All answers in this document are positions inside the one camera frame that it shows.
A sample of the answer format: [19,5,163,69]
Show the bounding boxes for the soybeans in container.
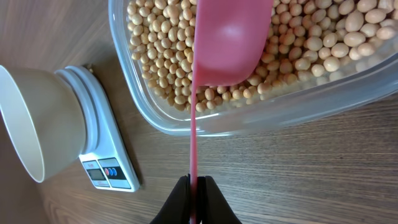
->
[126,0,397,112]

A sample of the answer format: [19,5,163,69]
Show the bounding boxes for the pink plastic scoop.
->
[188,0,275,224]

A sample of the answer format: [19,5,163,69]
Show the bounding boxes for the white bowl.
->
[1,66,86,183]

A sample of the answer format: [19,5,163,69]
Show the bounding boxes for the clear plastic container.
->
[108,1,397,136]

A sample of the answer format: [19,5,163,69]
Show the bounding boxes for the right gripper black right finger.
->
[197,176,241,224]

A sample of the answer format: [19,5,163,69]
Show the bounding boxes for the white digital kitchen scale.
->
[55,66,140,192]

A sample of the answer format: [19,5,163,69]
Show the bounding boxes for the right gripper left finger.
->
[150,175,190,224]

